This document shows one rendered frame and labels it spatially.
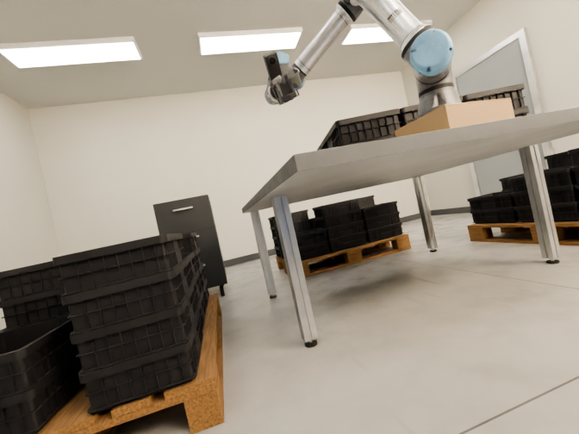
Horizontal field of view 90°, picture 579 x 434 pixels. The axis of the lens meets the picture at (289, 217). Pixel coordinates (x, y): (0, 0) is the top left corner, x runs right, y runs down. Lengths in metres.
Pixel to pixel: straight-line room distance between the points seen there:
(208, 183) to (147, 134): 1.13
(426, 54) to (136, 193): 4.29
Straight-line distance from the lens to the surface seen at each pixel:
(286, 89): 1.10
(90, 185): 4.99
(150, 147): 4.89
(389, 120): 1.42
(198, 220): 2.57
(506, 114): 1.22
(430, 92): 1.19
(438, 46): 1.08
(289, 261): 1.23
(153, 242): 0.93
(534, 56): 4.71
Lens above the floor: 0.57
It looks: level
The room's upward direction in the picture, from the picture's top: 12 degrees counter-clockwise
